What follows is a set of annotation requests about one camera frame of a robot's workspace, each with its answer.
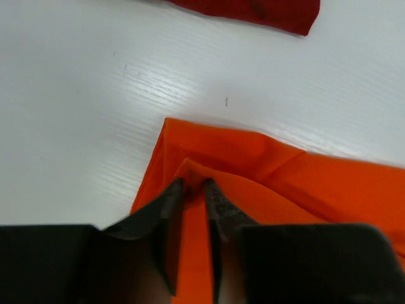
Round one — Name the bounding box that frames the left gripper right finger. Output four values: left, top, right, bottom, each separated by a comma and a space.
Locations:
205, 179, 404, 303

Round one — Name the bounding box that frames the folded dark red t-shirt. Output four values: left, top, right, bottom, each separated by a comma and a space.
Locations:
169, 0, 321, 36

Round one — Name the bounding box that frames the orange t-shirt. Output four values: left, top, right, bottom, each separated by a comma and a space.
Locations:
132, 118, 404, 303

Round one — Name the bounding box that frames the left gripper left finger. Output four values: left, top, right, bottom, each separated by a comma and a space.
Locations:
1, 179, 184, 303

